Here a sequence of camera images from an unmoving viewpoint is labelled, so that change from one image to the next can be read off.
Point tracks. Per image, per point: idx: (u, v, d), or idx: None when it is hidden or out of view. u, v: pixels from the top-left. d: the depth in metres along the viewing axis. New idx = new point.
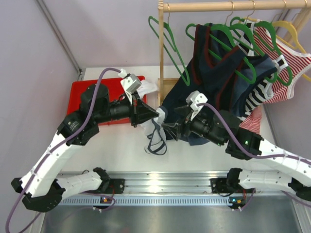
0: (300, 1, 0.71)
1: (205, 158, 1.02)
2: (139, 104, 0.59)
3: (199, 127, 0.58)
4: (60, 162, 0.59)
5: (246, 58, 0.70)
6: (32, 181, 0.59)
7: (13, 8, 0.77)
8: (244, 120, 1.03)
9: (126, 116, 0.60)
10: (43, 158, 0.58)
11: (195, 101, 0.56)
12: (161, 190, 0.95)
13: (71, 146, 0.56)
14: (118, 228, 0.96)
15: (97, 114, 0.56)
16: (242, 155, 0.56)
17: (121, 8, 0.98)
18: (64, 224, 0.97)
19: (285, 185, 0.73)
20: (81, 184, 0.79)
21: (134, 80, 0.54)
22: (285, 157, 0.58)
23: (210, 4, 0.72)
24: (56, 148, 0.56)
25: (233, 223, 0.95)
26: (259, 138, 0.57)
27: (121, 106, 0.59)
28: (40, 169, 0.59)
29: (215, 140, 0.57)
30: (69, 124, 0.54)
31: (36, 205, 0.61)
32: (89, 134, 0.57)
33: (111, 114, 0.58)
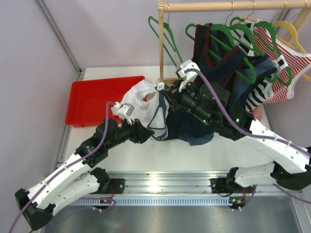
0: (301, 1, 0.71)
1: (205, 157, 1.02)
2: (140, 124, 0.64)
3: (187, 101, 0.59)
4: (70, 179, 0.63)
5: (246, 58, 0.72)
6: (41, 191, 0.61)
7: (13, 8, 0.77)
8: None
9: (128, 138, 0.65)
10: (59, 171, 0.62)
11: (183, 68, 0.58)
12: (161, 190, 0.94)
13: (86, 166, 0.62)
14: (118, 227, 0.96)
15: (109, 141, 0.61)
16: (230, 133, 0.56)
17: (121, 8, 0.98)
18: (64, 224, 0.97)
19: (268, 175, 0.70)
20: (75, 194, 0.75)
21: (129, 106, 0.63)
22: (274, 140, 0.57)
23: (211, 4, 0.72)
24: (73, 164, 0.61)
25: (233, 223, 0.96)
26: (250, 117, 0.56)
27: (124, 130, 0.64)
28: (52, 181, 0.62)
29: (202, 115, 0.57)
30: (87, 147, 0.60)
31: (39, 216, 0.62)
32: (101, 158, 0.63)
33: (119, 139, 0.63)
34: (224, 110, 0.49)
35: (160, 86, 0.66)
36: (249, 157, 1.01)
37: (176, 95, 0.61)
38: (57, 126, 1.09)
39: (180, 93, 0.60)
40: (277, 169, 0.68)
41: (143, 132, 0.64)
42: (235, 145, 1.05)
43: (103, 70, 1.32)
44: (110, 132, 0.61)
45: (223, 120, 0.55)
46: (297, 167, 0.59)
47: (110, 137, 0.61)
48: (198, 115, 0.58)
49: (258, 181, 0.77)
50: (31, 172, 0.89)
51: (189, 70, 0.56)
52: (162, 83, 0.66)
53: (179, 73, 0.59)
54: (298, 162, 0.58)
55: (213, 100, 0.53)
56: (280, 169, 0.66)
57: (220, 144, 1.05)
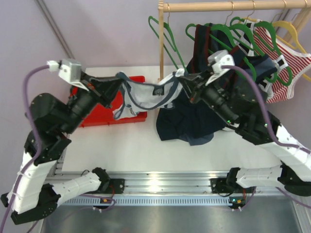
0: (301, 1, 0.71)
1: (205, 157, 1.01)
2: (95, 83, 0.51)
3: (213, 97, 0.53)
4: (34, 182, 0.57)
5: (246, 58, 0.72)
6: (14, 201, 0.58)
7: (13, 8, 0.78)
8: None
9: (93, 105, 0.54)
10: (17, 179, 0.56)
11: (220, 62, 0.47)
12: (161, 190, 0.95)
13: (40, 165, 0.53)
14: (118, 227, 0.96)
15: (65, 126, 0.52)
16: (256, 138, 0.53)
17: (120, 8, 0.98)
18: (64, 224, 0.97)
19: (275, 179, 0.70)
20: (78, 189, 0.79)
21: (70, 64, 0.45)
22: (298, 148, 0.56)
23: (211, 4, 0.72)
24: (26, 169, 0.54)
25: (233, 223, 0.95)
26: (277, 122, 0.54)
27: (81, 99, 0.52)
28: (18, 189, 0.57)
29: (227, 115, 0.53)
30: (33, 141, 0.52)
31: (28, 218, 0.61)
32: (58, 150, 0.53)
33: (77, 114, 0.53)
34: (266, 115, 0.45)
35: (179, 71, 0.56)
36: (249, 157, 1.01)
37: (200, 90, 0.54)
38: None
39: (205, 90, 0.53)
40: (285, 174, 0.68)
41: (106, 90, 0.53)
42: (236, 145, 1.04)
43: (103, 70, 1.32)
44: (58, 118, 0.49)
45: (253, 124, 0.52)
46: None
47: (56, 124, 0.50)
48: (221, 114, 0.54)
49: (261, 184, 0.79)
50: None
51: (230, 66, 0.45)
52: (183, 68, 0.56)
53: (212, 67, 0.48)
54: None
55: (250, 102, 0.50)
56: (288, 175, 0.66)
57: (220, 144, 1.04)
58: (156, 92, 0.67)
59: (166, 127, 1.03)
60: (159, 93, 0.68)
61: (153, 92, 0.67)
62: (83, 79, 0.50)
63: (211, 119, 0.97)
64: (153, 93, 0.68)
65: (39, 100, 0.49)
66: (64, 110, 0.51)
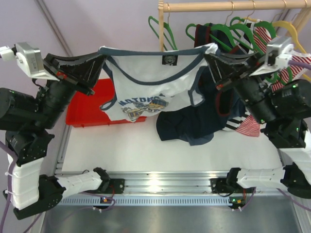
0: (301, 0, 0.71)
1: (205, 157, 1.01)
2: (69, 68, 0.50)
3: (254, 91, 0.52)
4: (23, 182, 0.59)
5: None
6: (13, 196, 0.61)
7: (13, 8, 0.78)
8: (245, 120, 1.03)
9: (67, 95, 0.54)
10: (8, 178, 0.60)
11: (287, 55, 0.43)
12: (161, 190, 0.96)
13: (22, 166, 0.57)
14: (118, 228, 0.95)
15: (38, 122, 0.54)
16: (285, 141, 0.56)
17: (120, 8, 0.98)
18: (63, 224, 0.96)
19: (278, 181, 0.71)
20: (82, 184, 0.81)
21: (25, 55, 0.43)
22: None
23: (211, 4, 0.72)
24: (11, 170, 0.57)
25: (233, 223, 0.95)
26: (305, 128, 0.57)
27: (53, 91, 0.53)
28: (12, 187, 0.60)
29: (263, 111, 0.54)
30: (11, 140, 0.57)
31: (31, 211, 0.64)
32: (35, 148, 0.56)
33: (50, 108, 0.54)
34: None
35: (211, 48, 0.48)
36: (249, 157, 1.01)
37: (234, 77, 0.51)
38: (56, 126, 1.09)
39: (244, 80, 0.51)
40: (288, 177, 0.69)
41: (84, 74, 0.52)
42: (236, 145, 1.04)
43: None
44: (24, 116, 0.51)
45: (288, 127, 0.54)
46: None
47: (27, 121, 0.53)
48: (254, 111, 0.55)
49: (263, 185, 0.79)
50: None
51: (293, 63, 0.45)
52: (216, 45, 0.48)
53: (276, 59, 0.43)
54: None
55: (302, 108, 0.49)
56: (292, 177, 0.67)
57: (220, 144, 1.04)
58: (167, 59, 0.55)
59: (166, 127, 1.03)
60: (170, 62, 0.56)
61: (163, 58, 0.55)
62: (52, 65, 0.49)
63: (212, 119, 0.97)
64: (162, 60, 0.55)
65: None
66: (31, 108, 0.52)
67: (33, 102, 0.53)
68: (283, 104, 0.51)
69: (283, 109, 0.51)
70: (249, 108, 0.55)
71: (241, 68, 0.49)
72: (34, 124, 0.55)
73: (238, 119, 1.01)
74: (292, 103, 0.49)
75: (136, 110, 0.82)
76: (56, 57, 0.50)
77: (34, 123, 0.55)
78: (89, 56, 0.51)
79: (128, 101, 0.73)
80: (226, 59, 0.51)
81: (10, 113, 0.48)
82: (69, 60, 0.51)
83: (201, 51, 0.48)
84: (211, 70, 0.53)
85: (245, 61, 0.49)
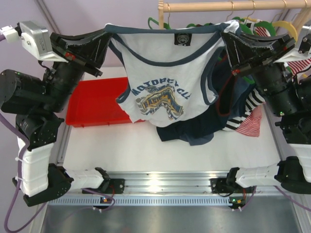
0: (301, 1, 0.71)
1: (205, 157, 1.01)
2: (76, 48, 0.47)
3: (277, 79, 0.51)
4: (35, 167, 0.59)
5: None
6: (23, 183, 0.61)
7: (14, 9, 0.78)
8: (245, 120, 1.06)
9: (73, 76, 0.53)
10: (19, 165, 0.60)
11: None
12: (161, 190, 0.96)
13: (33, 150, 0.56)
14: (118, 228, 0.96)
15: (46, 105, 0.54)
16: (302, 136, 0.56)
17: (120, 8, 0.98)
18: (64, 224, 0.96)
19: (271, 177, 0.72)
20: (87, 178, 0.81)
21: (33, 35, 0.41)
22: None
23: (211, 4, 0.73)
24: (22, 154, 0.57)
25: (234, 223, 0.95)
26: None
27: (60, 73, 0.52)
28: (22, 174, 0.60)
29: (284, 103, 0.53)
30: (21, 124, 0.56)
31: (41, 199, 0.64)
32: (47, 132, 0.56)
33: (57, 91, 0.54)
34: None
35: (231, 26, 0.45)
36: (249, 157, 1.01)
37: (255, 63, 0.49)
38: None
39: (266, 67, 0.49)
40: (281, 172, 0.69)
41: (91, 55, 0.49)
42: (236, 145, 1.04)
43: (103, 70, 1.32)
44: (31, 98, 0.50)
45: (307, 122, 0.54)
46: None
47: (35, 104, 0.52)
48: (274, 102, 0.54)
49: (258, 182, 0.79)
50: None
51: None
52: (237, 24, 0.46)
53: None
54: None
55: None
56: (285, 172, 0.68)
57: (221, 144, 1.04)
58: (180, 38, 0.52)
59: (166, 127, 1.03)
60: (183, 42, 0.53)
61: (176, 38, 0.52)
62: (59, 46, 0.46)
63: (212, 119, 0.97)
64: (175, 40, 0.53)
65: (6, 80, 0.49)
66: (37, 90, 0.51)
67: (40, 84, 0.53)
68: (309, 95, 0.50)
69: (309, 101, 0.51)
70: (269, 97, 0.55)
71: (266, 53, 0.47)
72: (43, 108, 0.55)
73: (238, 119, 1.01)
74: None
75: (148, 97, 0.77)
76: (61, 36, 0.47)
77: (43, 106, 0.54)
78: (95, 33, 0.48)
79: (140, 90, 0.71)
80: (248, 41, 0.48)
81: (17, 96, 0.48)
82: (75, 40, 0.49)
83: (219, 29, 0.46)
84: (228, 52, 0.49)
85: (269, 44, 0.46)
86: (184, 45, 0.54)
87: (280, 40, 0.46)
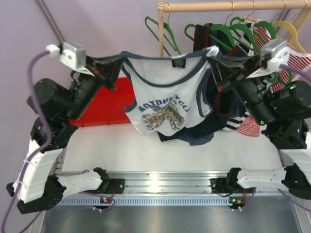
0: (301, 1, 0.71)
1: (205, 157, 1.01)
2: (99, 66, 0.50)
3: (252, 91, 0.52)
4: (42, 170, 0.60)
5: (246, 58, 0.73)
6: (21, 189, 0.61)
7: (14, 8, 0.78)
8: (244, 120, 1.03)
9: (96, 89, 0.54)
10: (24, 167, 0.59)
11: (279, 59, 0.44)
12: (161, 190, 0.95)
13: (46, 153, 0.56)
14: (118, 228, 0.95)
15: (70, 111, 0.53)
16: (285, 142, 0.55)
17: (120, 8, 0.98)
18: (64, 224, 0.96)
19: (278, 182, 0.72)
20: (82, 183, 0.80)
21: (74, 50, 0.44)
22: None
23: (211, 4, 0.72)
24: (33, 157, 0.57)
25: (234, 223, 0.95)
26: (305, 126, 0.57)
27: (84, 83, 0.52)
28: (24, 177, 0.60)
29: (263, 112, 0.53)
30: (39, 128, 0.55)
31: (35, 207, 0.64)
32: (66, 136, 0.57)
33: (80, 100, 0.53)
34: None
35: (212, 51, 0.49)
36: (249, 157, 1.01)
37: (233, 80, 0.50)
38: None
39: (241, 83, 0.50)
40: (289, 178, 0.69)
41: (109, 73, 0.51)
42: (236, 145, 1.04)
43: None
44: (61, 104, 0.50)
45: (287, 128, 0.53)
46: None
47: (60, 110, 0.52)
48: (253, 113, 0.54)
49: (262, 185, 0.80)
50: None
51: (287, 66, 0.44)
52: (217, 48, 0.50)
53: (268, 63, 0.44)
54: None
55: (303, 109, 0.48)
56: (293, 178, 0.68)
57: (221, 144, 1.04)
58: (177, 63, 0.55)
59: None
60: (180, 65, 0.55)
61: (173, 63, 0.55)
62: (87, 62, 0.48)
63: (212, 119, 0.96)
64: (172, 65, 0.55)
65: (40, 87, 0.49)
66: (66, 97, 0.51)
67: (67, 92, 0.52)
68: (282, 105, 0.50)
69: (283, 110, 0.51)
70: (249, 109, 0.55)
71: (239, 71, 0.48)
72: (65, 114, 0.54)
73: (238, 119, 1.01)
74: (290, 104, 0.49)
75: (154, 114, 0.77)
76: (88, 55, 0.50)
77: (65, 113, 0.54)
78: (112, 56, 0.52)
79: (146, 108, 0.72)
80: (226, 61, 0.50)
81: (53, 100, 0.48)
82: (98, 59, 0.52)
83: (203, 53, 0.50)
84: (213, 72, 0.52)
85: (242, 63, 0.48)
86: (180, 68, 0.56)
87: (250, 59, 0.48)
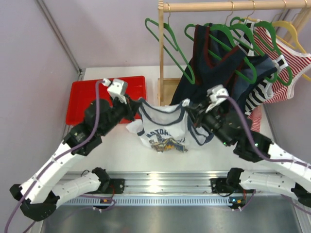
0: (301, 1, 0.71)
1: (205, 157, 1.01)
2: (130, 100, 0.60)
3: (210, 121, 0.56)
4: (62, 171, 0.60)
5: (246, 58, 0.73)
6: (32, 189, 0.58)
7: (14, 8, 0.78)
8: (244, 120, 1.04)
9: (123, 116, 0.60)
10: (47, 164, 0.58)
11: (215, 93, 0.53)
12: (161, 190, 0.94)
13: (76, 156, 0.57)
14: (118, 227, 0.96)
15: (103, 124, 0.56)
16: (250, 157, 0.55)
17: (121, 7, 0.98)
18: (64, 224, 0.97)
19: (287, 189, 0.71)
20: (77, 189, 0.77)
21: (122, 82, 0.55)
22: (293, 163, 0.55)
23: (211, 4, 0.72)
24: (61, 157, 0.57)
25: (233, 223, 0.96)
26: (269, 141, 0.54)
27: (118, 107, 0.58)
28: (42, 175, 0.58)
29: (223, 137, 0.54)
30: (75, 135, 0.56)
31: (36, 212, 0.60)
32: (93, 145, 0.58)
33: (115, 119, 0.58)
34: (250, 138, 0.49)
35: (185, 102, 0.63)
36: None
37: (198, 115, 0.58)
38: (57, 126, 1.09)
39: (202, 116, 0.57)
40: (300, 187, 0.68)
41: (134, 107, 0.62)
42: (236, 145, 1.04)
43: (104, 70, 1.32)
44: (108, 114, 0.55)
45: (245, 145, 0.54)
46: None
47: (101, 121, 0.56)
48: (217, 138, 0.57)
49: (266, 189, 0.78)
50: (30, 172, 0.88)
51: (229, 100, 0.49)
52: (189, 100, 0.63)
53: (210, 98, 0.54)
54: None
55: (237, 130, 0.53)
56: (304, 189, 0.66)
57: (221, 144, 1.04)
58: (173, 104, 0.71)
59: None
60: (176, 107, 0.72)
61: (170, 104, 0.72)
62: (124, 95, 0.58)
63: None
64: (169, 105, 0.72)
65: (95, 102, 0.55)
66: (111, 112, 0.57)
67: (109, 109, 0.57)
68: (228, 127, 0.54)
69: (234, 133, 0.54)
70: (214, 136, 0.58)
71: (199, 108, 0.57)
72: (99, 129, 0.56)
73: None
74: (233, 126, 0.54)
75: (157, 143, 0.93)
76: None
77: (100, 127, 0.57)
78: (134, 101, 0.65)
79: (152, 134, 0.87)
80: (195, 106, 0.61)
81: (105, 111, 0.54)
82: None
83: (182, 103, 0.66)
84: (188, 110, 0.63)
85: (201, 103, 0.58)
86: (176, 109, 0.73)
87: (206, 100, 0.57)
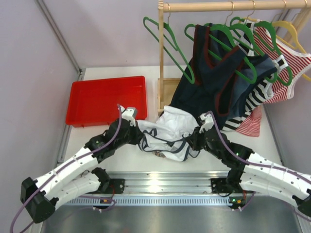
0: (301, 0, 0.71)
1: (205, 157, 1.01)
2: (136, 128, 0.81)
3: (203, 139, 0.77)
4: (77, 173, 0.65)
5: (246, 58, 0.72)
6: (49, 181, 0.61)
7: (14, 8, 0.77)
8: (245, 120, 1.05)
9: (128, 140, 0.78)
10: (67, 163, 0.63)
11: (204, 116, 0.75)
12: (161, 190, 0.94)
13: (94, 159, 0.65)
14: (118, 228, 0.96)
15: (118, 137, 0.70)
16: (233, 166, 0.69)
17: (121, 8, 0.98)
18: (64, 224, 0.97)
19: (289, 196, 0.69)
20: (77, 191, 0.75)
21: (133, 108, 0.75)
22: (271, 167, 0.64)
23: (211, 4, 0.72)
24: (82, 157, 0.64)
25: (233, 223, 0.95)
26: (250, 150, 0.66)
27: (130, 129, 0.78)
28: (62, 171, 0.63)
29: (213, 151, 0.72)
30: (96, 142, 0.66)
31: (45, 208, 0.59)
32: (108, 154, 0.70)
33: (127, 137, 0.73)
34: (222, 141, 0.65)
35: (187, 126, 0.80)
36: None
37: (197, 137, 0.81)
38: (57, 126, 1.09)
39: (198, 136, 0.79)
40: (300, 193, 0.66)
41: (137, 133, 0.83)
42: None
43: (104, 70, 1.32)
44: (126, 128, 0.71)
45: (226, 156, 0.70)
46: (301, 191, 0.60)
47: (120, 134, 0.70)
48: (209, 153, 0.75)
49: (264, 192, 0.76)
50: (30, 172, 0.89)
51: (212, 117, 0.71)
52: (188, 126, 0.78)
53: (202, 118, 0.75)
54: (299, 187, 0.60)
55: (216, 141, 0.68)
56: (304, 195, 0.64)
57: None
58: None
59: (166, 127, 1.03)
60: None
61: None
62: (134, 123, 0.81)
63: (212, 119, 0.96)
64: None
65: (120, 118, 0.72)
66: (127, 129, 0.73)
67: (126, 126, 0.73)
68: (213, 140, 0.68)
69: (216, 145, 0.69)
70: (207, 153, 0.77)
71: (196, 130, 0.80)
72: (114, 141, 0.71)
73: (238, 119, 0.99)
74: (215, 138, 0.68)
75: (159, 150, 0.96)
76: None
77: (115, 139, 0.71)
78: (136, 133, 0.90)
79: None
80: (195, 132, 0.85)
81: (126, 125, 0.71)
82: None
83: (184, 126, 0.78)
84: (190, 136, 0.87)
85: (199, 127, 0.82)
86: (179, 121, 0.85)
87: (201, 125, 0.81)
